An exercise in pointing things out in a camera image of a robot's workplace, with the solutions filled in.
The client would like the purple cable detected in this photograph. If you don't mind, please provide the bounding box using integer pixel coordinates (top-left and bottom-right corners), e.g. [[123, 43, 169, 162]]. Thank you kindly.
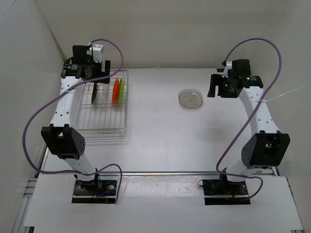
[[215, 37, 283, 200], [22, 38, 124, 204]]

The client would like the aluminium rail front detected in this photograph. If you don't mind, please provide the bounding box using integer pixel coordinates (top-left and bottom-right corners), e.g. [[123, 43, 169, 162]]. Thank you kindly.
[[40, 171, 223, 176]]

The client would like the black plate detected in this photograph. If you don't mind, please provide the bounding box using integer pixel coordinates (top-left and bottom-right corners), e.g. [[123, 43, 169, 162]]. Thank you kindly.
[[91, 83, 98, 104]]

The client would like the wire dish rack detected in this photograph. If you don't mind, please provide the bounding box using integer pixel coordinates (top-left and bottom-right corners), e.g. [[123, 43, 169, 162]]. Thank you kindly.
[[76, 69, 128, 145]]

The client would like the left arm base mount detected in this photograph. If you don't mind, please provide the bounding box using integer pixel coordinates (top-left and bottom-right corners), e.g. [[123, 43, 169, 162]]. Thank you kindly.
[[71, 175, 118, 204]]

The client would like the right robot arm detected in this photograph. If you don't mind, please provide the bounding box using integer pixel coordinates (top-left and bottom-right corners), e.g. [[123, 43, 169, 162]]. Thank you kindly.
[[207, 59, 290, 194]]

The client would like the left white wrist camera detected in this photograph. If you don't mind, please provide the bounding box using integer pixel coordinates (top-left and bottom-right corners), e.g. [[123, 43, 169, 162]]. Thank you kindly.
[[88, 44, 104, 63]]

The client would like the green plate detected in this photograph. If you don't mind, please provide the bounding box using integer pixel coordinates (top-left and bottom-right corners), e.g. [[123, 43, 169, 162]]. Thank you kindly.
[[117, 78, 124, 103]]

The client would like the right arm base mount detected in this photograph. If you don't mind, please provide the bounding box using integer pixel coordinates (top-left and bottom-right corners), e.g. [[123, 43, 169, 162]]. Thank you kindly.
[[197, 179, 251, 205]]

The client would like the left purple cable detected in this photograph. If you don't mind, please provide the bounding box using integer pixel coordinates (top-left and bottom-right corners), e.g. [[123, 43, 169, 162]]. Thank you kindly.
[[22, 38, 124, 204]]

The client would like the clear speckled plate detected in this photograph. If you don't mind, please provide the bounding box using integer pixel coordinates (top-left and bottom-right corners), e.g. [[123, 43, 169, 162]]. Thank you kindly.
[[178, 89, 204, 109]]

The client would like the white cable tie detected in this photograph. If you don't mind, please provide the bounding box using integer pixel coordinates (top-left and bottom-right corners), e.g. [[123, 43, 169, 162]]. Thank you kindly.
[[255, 85, 308, 104]]

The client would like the orange plate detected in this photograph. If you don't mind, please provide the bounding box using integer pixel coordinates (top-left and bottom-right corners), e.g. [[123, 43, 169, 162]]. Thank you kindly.
[[112, 79, 120, 104]]

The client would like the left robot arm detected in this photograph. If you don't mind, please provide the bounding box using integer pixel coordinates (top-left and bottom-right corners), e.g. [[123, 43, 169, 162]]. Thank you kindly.
[[41, 44, 111, 194]]

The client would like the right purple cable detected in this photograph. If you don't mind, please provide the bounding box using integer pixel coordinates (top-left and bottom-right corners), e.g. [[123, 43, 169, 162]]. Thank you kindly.
[[215, 37, 283, 200]]

